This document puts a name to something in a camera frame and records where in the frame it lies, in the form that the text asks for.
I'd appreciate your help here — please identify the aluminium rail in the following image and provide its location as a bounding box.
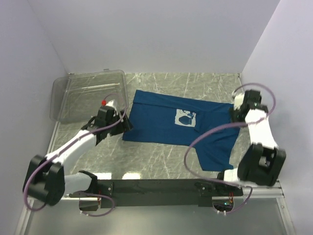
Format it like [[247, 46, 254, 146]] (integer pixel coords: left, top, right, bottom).
[[60, 180, 285, 200]]

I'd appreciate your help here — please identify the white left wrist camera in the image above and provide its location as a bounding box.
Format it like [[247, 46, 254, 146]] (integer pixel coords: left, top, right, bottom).
[[101, 99, 118, 110]]

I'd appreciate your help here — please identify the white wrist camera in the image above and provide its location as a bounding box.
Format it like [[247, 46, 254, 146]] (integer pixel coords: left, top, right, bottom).
[[101, 99, 118, 110], [232, 93, 245, 110]]

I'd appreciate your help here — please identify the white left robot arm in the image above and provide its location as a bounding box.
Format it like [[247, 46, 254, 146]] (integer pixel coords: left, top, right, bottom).
[[22, 105, 133, 209]]

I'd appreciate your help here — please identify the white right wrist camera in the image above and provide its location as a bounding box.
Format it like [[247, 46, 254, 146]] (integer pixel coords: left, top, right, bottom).
[[232, 93, 245, 110]]

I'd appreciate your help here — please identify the clear plastic bin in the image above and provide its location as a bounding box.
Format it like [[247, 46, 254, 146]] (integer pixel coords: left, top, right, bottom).
[[50, 70, 129, 124]]

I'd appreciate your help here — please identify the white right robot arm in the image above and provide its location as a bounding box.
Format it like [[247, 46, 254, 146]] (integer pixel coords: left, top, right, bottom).
[[214, 90, 286, 195]]

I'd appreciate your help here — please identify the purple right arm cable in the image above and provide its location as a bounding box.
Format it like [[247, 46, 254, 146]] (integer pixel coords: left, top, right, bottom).
[[183, 82, 277, 216]]

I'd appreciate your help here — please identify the blue printed t-shirt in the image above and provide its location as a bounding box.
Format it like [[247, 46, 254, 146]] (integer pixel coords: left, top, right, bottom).
[[122, 90, 240, 171]]

